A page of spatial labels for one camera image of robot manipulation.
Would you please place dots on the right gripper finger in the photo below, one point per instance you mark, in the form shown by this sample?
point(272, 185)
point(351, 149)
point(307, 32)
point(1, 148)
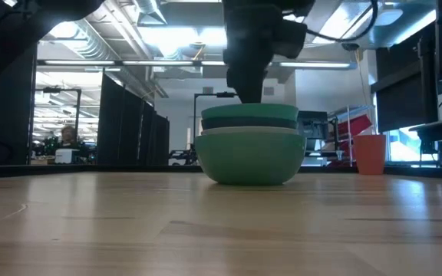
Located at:
point(248, 86)

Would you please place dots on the dark teal bowl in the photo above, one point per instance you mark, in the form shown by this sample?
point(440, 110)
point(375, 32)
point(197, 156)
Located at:
point(249, 123)

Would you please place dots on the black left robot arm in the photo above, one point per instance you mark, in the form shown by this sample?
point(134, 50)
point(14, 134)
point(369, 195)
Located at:
point(2, 34)

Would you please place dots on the ceiling light tube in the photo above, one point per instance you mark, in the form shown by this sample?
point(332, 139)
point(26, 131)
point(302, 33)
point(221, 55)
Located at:
point(157, 63)
point(315, 64)
point(79, 62)

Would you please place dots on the pale green bowl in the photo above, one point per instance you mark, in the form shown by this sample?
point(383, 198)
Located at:
point(249, 161)

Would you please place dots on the red tool cabinet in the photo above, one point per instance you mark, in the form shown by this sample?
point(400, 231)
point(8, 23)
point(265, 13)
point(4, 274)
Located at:
point(353, 126)

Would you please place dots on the orange plastic cup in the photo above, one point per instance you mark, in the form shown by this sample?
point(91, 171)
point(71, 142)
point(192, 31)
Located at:
point(369, 155)

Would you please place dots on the black monitor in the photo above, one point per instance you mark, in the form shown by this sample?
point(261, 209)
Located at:
point(405, 84)

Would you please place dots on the person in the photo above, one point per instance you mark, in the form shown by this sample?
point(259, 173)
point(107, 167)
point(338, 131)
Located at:
point(68, 136)

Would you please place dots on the black desk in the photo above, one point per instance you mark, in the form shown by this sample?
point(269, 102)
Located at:
point(439, 130)

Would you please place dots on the white box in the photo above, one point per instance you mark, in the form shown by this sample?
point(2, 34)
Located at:
point(64, 156)

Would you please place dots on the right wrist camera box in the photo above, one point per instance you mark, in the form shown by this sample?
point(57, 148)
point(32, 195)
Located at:
point(291, 38)

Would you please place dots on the black metal stand frame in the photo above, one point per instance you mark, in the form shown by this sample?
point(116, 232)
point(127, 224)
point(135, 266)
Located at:
point(195, 115)

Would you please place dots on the black partition wall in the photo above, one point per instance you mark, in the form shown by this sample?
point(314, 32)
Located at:
point(129, 126)

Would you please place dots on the silver ventilation duct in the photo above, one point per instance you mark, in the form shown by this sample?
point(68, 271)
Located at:
point(98, 46)

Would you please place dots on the black table edge frame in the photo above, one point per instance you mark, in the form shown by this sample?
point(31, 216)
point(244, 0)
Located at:
point(90, 170)

